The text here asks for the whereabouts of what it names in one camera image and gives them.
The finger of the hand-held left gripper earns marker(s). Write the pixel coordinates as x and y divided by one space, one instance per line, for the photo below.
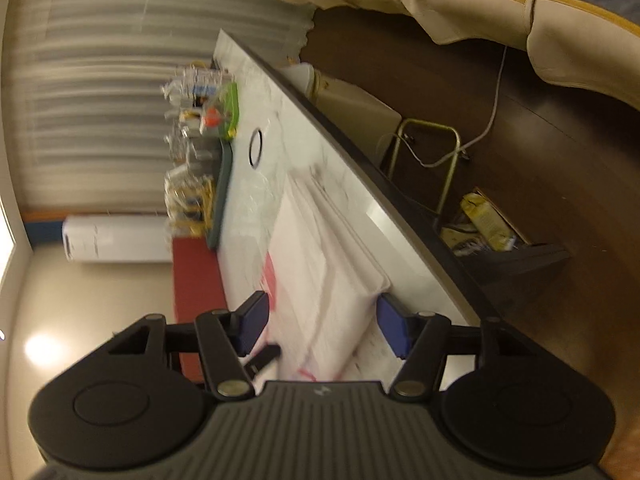
265 356

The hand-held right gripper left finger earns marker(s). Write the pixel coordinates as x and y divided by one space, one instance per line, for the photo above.
252 322

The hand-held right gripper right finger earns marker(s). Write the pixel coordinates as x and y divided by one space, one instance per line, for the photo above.
392 325

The white shopping bag red print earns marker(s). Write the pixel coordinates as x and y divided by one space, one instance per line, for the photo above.
320 260

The red cardboard box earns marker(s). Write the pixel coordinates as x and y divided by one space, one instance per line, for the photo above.
197 285

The bamboo cup rack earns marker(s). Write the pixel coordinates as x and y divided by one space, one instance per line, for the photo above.
192 207

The dark trash bin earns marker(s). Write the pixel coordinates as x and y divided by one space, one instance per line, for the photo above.
520 260

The green toy with orange figure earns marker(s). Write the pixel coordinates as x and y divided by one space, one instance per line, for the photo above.
227 110

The cream plastic container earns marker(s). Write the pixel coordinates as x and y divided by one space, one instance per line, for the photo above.
350 105

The white sheer curtain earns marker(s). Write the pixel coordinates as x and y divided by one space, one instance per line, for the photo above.
125 85

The beige sofa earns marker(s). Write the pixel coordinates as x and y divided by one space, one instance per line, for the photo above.
450 0

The gold metal frame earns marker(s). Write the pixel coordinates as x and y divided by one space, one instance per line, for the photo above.
452 160

